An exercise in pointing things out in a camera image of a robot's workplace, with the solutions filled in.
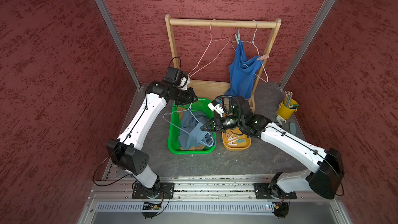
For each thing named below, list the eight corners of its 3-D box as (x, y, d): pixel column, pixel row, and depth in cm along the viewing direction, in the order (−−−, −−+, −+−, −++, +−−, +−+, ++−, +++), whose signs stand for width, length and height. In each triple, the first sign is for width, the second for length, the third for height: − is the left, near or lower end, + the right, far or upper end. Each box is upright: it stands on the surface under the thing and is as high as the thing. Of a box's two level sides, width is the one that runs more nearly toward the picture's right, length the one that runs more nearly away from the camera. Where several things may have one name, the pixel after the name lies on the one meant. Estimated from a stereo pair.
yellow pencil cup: (278, 118, 103) (286, 107, 93) (274, 110, 108) (282, 98, 98) (292, 119, 103) (301, 107, 93) (288, 110, 108) (297, 98, 98)
